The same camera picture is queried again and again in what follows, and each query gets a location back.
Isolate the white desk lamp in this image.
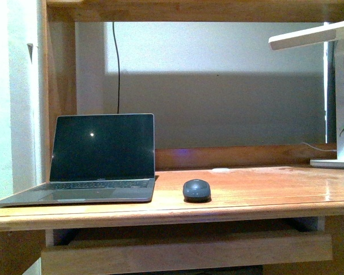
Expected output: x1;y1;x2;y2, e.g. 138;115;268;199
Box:
268;13;344;170

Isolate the wooden desk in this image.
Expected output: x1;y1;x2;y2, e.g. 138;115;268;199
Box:
0;0;344;275

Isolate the wooden pull-out keyboard tray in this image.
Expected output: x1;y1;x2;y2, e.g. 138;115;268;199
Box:
41;230;333;274

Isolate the grey open laptop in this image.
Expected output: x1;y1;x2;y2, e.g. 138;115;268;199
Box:
0;113;155;207

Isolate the dark grey wireless mouse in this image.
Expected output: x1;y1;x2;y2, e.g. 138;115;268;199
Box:
182;179;211;203

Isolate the black cable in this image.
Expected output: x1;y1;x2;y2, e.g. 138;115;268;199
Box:
112;21;121;115

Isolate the white round desk grommet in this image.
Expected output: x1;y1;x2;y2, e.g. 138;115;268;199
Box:
212;168;230;173

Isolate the white lamp cable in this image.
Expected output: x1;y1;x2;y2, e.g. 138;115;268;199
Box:
300;142;338;152

